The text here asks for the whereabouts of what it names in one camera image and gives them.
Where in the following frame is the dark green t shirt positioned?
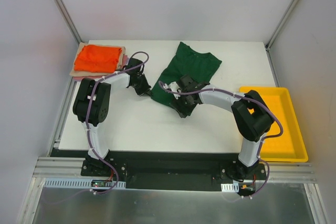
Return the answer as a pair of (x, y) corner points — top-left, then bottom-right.
(151, 42), (222, 107)

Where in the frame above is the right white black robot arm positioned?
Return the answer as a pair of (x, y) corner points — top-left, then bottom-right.
(170, 87), (275, 182)

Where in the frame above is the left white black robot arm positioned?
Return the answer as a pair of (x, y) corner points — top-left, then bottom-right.
(72, 73), (151, 176)

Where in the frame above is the folded pink t shirt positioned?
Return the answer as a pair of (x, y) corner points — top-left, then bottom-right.
(70, 55), (129, 81)

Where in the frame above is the folded orange t shirt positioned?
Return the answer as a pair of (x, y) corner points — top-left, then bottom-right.
(74, 45), (123, 73)

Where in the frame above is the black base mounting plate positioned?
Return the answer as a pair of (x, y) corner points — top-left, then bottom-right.
(81, 151), (266, 191)

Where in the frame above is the folded beige t shirt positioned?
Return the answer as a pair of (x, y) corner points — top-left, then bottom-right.
(70, 42), (125, 77)

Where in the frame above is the yellow plastic tray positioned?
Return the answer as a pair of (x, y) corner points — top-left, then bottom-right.
(239, 86), (309, 163)

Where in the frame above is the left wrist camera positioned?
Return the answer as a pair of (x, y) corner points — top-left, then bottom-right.
(117, 58), (144, 75)

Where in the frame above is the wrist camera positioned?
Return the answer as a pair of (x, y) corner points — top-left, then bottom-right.
(168, 75), (209, 93)
(117, 58), (144, 75)

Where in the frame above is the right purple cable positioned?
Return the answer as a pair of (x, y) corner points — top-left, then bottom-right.
(157, 80), (284, 200)

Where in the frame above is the purple cable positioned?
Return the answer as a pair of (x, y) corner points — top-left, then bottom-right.
(157, 80), (284, 200)
(84, 51), (150, 196)

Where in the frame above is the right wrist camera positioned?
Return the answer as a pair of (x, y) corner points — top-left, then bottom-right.
(168, 75), (209, 93)

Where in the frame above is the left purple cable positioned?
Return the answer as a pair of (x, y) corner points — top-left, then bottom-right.
(84, 51), (150, 196)

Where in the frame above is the right white cable duct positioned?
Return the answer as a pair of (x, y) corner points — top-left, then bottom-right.
(220, 183), (239, 193)

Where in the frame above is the white cable duct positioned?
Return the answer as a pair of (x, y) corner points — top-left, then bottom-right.
(220, 183), (239, 193)
(44, 178), (126, 190)

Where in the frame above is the left aluminium frame post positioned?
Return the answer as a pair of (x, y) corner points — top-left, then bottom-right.
(54, 0), (82, 44)

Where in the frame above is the aluminium frame post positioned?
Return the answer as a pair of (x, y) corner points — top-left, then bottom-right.
(265, 0), (300, 52)
(54, 0), (82, 44)

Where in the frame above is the aluminium front rail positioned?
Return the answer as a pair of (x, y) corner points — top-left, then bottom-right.
(34, 149), (317, 184)

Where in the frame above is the left white cable duct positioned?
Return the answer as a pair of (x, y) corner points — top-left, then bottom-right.
(44, 178), (126, 190)

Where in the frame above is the right aluminium frame post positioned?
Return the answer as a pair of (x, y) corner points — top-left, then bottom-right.
(265, 0), (300, 52)

